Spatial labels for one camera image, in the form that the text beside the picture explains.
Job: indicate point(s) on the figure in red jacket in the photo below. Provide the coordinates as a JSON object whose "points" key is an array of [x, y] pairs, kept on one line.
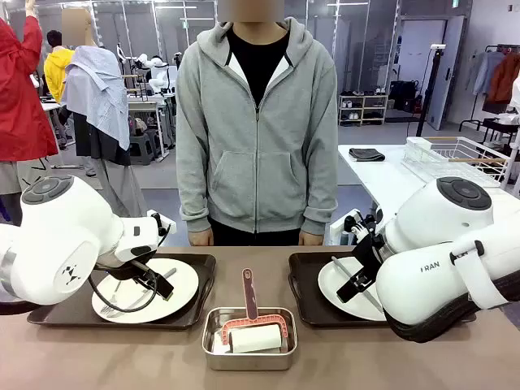
{"points": [[20, 101]]}

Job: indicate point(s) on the gray blue door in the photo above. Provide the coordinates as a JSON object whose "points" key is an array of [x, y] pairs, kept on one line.
{"points": [[447, 73]]}

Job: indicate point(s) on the black tripod with camera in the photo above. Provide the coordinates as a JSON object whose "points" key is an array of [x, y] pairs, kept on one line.
{"points": [[431, 81]]}

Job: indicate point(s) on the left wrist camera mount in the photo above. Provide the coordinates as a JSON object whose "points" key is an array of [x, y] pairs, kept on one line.
{"points": [[160, 225]]}

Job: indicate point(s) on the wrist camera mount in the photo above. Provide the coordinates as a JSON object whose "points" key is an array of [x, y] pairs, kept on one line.
{"points": [[160, 225], [357, 227]]}

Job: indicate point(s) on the person in gray hoodie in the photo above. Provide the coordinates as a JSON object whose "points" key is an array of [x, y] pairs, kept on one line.
{"points": [[243, 162]]}

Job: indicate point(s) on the rectangular steel container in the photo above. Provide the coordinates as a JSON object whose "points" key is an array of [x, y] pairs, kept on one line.
{"points": [[248, 361]]}

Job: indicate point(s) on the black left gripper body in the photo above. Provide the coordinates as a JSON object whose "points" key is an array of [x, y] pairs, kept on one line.
{"points": [[147, 273]]}

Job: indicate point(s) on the white round plate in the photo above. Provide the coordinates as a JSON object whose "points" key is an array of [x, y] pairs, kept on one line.
{"points": [[183, 292], [327, 284]]}

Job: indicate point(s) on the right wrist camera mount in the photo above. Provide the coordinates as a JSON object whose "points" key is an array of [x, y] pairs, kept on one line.
{"points": [[357, 227]]}

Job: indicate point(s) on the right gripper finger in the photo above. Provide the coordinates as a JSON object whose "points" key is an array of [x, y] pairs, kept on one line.
{"points": [[343, 290], [352, 293]]}

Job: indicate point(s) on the white shoe rack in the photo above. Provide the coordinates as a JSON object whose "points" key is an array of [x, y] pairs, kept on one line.
{"points": [[361, 109]]}

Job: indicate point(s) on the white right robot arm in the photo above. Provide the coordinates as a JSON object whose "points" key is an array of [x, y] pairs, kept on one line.
{"points": [[426, 284]]}

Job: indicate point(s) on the person's left hand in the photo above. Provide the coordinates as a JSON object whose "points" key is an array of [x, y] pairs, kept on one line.
{"points": [[311, 239]]}

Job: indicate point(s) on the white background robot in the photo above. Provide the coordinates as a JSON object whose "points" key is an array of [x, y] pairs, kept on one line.
{"points": [[156, 73]]}

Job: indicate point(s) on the brown hanging jacket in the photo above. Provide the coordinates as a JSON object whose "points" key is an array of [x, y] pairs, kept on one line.
{"points": [[503, 81]]}

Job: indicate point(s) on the black bags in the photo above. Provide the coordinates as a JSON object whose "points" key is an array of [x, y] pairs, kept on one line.
{"points": [[404, 95]]}

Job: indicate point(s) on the gray sleeved left forearm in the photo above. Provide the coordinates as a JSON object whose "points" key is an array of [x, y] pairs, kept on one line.
{"points": [[321, 195]]}

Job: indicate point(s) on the silver metal fork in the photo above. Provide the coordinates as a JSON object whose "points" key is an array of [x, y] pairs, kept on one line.
{"points": [[109, 310]]}

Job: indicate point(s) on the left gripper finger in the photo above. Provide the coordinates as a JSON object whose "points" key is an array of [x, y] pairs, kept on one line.
{"points": [[163, 294], [168, 288]]}

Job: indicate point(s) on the white side table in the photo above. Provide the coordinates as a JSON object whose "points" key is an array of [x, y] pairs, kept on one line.
{"points": [[378, 183]]}

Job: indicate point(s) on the gray plastic stool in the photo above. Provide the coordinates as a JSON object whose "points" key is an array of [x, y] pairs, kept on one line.
{"points": [[142, 148]]}

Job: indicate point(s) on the brown plastic tray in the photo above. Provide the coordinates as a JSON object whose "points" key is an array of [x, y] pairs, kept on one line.
{"points": [[203, 284], [304, 292]]}

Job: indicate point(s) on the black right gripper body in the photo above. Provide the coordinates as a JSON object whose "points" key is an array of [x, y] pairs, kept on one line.
{"points": [[365, 260]]}

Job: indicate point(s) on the silver metal cutlery piece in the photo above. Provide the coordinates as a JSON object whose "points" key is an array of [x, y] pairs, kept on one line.
{"points": [[170, 273]]}

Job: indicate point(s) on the gray blue hanging shirt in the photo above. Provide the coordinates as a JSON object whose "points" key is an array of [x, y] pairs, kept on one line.
{"points": [[483, 73]]}

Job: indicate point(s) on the gray sleeved right forearm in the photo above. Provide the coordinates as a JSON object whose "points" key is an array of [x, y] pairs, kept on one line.
{"points": [[195, 195]]}

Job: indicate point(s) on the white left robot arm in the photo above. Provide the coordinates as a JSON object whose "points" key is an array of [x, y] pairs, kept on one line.
{"points": [[61, 227]]}

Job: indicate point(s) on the person in yellow jacket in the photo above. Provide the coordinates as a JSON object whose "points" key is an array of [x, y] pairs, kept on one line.
{"points": [[57, 73]]}

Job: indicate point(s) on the person with blue striped shirt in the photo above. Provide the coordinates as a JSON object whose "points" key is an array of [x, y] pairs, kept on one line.
{"points": [[97, 93]]}

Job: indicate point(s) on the white background desk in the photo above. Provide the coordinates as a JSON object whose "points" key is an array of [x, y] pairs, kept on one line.
{"points": [[148, 103]]}

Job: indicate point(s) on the black clothes rack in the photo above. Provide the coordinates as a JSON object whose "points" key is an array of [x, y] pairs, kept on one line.
{"points": [[467, 122]]}

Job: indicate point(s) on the silver metal knife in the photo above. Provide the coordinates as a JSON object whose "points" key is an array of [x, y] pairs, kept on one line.
{"points": [[340, 266]]}

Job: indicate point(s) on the folded black cloth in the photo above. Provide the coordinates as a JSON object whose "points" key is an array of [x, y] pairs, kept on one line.
{"points": [[367, 154]]}

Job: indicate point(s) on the person's right hand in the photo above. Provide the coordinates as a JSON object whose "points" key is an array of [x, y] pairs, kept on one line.
{"points": [[200, 237]]}

